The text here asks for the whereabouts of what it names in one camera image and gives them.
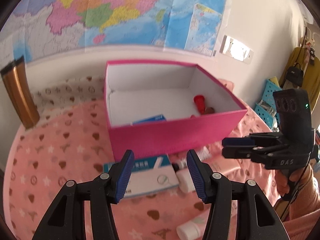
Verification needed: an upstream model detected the red plastic goblet hook stand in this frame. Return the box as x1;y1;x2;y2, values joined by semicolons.
193;95;215;115

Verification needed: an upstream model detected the pink sleeve forearm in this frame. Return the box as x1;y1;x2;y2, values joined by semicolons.
284;165;319;239

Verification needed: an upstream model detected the person right hand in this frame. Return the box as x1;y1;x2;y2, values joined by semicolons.
274;164;313;198

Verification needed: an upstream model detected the white small bottle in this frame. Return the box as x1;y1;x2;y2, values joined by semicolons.
172;161;195;193

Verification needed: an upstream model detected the white tube near bottom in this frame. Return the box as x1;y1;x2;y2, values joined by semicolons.
176;217;206;240

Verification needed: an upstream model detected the teal plastic basket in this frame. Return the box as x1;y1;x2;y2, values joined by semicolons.
254;80;282;130

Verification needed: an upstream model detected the white blue medicine box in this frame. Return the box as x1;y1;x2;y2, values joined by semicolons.
116;150;179;198

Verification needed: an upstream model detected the yellow hanging garment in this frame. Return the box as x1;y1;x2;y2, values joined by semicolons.
279;47;320;111

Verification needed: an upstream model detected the blue box inside pink box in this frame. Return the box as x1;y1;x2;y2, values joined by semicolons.
130;114;166;125

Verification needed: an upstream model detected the black handbag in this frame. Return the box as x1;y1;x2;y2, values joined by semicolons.
285;62;304;87

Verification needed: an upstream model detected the pink patterned blanket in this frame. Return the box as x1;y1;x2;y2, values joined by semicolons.
3;76;283;240

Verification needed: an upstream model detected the pink cardboard box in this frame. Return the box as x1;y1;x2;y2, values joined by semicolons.
104;60;247;160

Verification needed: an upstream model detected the copper travel tumbler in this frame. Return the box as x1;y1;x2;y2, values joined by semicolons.
1;56;40;129

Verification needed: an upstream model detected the white wall socket middle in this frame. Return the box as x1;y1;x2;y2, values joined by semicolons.
230;40;254;64

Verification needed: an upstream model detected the white wall socket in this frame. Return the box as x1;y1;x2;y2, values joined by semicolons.
220;35;234;55
230;40;254;64

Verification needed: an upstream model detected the white wall socket left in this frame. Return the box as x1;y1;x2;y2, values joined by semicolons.
220;35;234;55

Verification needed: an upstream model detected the colourful wall map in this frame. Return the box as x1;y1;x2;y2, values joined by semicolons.
1;0;227;65

